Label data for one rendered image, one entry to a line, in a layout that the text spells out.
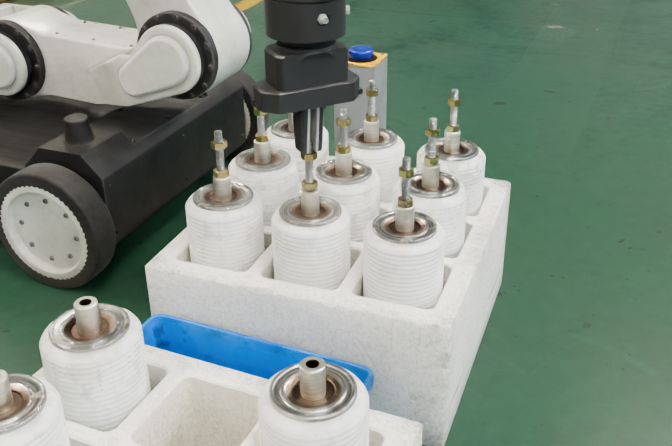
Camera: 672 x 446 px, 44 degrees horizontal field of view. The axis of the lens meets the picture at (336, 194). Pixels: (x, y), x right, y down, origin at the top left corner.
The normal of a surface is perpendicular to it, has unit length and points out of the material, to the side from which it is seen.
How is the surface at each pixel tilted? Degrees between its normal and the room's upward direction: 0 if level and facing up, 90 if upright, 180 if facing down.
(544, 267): 0
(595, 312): 0
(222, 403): 90
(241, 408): 90
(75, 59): 90
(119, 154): 46
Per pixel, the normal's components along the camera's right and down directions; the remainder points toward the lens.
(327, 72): 0.44, 0.41
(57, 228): -0.38, 0.42
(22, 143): -0.01, -0.89
